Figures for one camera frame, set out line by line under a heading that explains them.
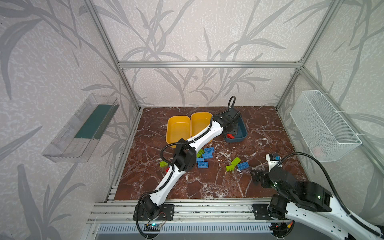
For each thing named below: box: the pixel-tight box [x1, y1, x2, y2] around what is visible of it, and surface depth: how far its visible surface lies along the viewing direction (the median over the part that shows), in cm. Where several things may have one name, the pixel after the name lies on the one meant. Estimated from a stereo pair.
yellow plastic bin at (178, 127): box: [165, 115, 191, 148], surface depth 107 cm
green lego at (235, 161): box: [231, 157, 241, 167], surface depth 93 cm
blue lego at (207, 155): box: [202, 152, 213, 160], surface depth 95 cm
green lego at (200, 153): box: [196, 149, 205, 158], surface depth 95 cm
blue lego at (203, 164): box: [197, 161, 209, 169], surface depth 91 cm
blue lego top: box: [204, 147, 215, 154], surface depth 97 cm
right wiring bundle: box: [268, 220, 295, 239], surface depth 71 cm
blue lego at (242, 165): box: [237, 161, 250, 170], surface depth 90 cm
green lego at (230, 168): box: [226, 165, 235, 172], surface depth 88 cm
